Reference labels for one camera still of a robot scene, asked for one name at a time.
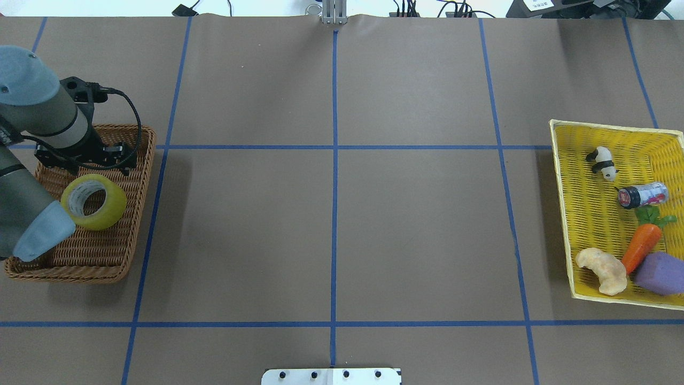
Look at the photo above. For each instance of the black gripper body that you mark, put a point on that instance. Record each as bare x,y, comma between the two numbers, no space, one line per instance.
92,147

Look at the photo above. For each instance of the yellow tape roll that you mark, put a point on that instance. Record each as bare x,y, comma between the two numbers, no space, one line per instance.
94,202

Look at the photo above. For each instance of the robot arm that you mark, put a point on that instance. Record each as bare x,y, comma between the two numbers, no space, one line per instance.
57,117

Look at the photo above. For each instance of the brown wicker basket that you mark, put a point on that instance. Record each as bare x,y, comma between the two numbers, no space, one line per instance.
90,256

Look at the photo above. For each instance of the yellow plastic basket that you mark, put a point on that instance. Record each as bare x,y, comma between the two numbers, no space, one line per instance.
590,213

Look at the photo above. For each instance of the small black device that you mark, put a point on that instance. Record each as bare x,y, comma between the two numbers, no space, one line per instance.
184,11

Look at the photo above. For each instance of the black laptop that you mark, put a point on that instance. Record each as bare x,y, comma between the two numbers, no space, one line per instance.
645,10

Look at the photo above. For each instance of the toy panda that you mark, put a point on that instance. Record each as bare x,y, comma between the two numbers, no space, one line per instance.
602,162

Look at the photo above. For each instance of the toy croissant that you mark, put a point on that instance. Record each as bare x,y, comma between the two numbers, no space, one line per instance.
610,271

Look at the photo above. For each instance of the orange toy carrot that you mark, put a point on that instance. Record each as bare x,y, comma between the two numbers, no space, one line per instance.
646,235

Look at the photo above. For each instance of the small can with black lid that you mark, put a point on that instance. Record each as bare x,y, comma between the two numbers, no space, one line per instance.
631,197

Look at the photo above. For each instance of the purple foam block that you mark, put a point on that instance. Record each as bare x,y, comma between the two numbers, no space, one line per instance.
660,273

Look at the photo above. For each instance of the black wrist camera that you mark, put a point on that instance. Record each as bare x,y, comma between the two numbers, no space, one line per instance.
85,94

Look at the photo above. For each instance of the aluminium post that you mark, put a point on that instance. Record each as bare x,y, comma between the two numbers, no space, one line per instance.
334,12

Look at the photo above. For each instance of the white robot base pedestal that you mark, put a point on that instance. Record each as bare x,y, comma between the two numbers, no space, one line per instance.
383,375

